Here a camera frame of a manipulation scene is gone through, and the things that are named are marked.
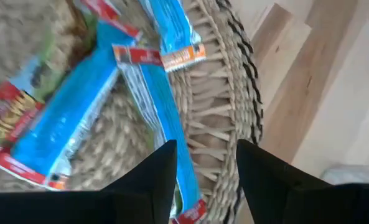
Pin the clear plastic bin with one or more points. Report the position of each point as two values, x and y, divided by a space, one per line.
355 174

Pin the blue red-ended granola bar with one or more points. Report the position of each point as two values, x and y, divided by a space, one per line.
69 118
154 93

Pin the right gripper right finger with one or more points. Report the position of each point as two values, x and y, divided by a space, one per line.
296 205

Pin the round woven wicker basket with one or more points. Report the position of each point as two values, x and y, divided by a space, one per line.
218 102

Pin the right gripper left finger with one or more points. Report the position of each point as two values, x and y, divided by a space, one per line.
109 208

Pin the blue orange-ended granola bar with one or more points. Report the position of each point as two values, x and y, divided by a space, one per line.
171 28

